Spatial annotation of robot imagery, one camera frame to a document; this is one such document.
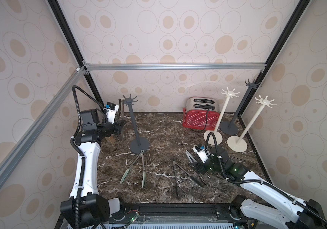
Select dark grey utensil rack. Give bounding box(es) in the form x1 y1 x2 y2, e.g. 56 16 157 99
123 95 150 155

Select thin steel tongs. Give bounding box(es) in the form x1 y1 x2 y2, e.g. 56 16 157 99
148 153 155 174

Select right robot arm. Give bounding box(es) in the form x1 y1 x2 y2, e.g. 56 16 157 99
185 133 327 229

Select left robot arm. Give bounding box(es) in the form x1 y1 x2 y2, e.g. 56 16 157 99
60 85 126 229

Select white utensil rack right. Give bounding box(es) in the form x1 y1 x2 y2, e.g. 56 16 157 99
227 95 276 153

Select white utensil rack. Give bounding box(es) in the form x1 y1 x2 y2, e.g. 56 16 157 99
204 88 239 145
227 95 276 153

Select white utensil rack left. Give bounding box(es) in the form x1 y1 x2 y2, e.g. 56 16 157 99
204 88 239 145

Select small steel tongs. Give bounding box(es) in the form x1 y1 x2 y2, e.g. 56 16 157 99
185 150 210 178

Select black tipped tongs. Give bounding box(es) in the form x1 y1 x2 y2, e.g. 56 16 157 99
172 160 206 201

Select green tipped tongs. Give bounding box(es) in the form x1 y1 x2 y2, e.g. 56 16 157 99
120 150 147 188

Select dark grey rack back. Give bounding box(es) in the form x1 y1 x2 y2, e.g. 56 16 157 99
219 80 261 135

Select red white toaster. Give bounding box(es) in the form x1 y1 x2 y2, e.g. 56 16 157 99
182 97 220 131

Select horizontal aluminium bar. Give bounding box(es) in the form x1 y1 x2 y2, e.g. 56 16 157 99
79 63 267 72

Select diagonal aluminium bar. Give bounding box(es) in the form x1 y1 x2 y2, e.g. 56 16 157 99
0 66 85 189

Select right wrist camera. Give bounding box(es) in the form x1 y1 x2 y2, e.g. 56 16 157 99
192 144 209 163

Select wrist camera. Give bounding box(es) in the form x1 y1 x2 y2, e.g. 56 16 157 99
192 144 209 163
105 102 119 124

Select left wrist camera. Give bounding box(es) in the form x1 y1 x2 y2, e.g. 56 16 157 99
105 102 119 124

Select toaster black cord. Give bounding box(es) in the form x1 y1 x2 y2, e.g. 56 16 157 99
192 108 210 132

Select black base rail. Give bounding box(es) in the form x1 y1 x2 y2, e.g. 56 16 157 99
54 202 303 229

